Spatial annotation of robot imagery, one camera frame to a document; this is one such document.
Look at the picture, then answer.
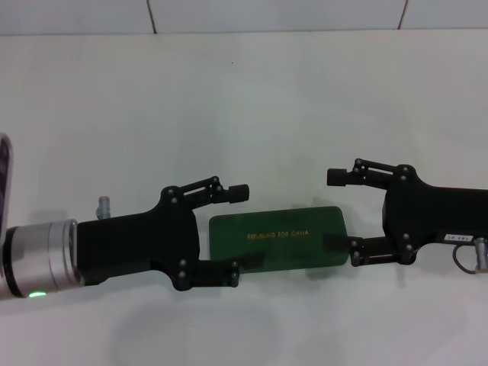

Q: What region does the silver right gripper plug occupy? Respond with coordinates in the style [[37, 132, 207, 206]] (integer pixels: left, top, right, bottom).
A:
[[474, 236, 488, 272]]

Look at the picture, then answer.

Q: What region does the dark right arm cable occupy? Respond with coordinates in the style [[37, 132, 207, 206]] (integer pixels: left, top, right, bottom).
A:
[[452, 243, 480, 275]]

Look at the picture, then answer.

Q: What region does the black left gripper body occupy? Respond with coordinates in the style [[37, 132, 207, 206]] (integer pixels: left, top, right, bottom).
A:
[[75, 185, 203, 293]]

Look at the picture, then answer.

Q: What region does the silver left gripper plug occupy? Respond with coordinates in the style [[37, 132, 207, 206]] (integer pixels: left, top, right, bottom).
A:
[[95, 196, 112, 220]]

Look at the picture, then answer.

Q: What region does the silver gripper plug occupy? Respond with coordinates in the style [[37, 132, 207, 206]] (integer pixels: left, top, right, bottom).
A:
[[95, 196, 112, 220], [474, 236, 488, 272]]

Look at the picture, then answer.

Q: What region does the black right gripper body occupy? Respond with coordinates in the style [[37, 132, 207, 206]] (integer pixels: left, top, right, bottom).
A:
[[382, 164, 488, 266]]

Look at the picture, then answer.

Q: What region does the green glasses case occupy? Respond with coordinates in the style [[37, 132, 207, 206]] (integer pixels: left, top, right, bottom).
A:
[[208, 205, 348, 274]]

